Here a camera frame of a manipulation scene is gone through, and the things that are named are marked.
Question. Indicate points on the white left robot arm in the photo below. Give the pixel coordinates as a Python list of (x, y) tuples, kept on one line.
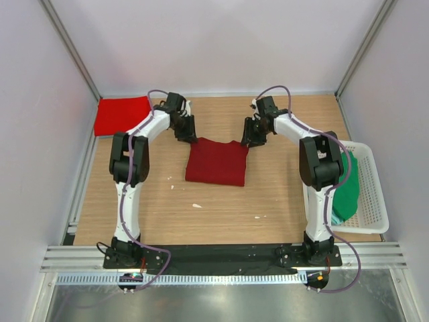
[(129, 167)]

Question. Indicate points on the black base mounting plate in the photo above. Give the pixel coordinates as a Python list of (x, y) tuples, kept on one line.
[(220, 260)]

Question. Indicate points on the aluminium frame rail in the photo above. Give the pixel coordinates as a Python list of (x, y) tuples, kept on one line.
[(365, 255)]

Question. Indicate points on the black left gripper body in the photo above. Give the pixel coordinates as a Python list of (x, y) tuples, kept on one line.
[(184, 125)]

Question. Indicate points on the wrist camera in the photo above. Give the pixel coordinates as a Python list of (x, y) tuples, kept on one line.
[(255, 102), (185, 110)]

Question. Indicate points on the dark red t shirt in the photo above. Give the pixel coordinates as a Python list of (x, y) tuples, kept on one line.
[(217, 163)]

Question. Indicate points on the white plastic basket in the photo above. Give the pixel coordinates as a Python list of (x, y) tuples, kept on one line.
[(371, 216)]

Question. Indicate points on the green t shirt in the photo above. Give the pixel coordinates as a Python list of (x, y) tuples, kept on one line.
[(345, 202)]

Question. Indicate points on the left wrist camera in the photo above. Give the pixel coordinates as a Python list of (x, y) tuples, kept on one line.
[(185, 110)]

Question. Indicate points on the white slotted cable duct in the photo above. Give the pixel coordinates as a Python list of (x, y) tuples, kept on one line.
[(133, 278)]

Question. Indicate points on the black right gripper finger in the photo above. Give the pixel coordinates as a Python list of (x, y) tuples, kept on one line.
[(247, 131), (255, 140)]

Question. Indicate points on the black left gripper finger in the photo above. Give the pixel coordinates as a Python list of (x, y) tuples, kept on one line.
[(192, 137), (183, 137)]

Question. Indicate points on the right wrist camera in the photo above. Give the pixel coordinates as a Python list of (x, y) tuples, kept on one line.
[(255, 102)]

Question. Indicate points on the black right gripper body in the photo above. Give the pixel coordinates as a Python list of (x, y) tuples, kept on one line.
[(253, 129)]

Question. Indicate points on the light teal t shirt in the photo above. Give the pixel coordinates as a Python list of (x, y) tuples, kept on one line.
[(336, 220)]

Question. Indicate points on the folded bright red t shirt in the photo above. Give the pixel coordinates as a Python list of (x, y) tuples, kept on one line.
[(122, 114)]

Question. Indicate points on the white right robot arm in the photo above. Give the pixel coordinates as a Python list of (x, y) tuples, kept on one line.
[(320, 168)]

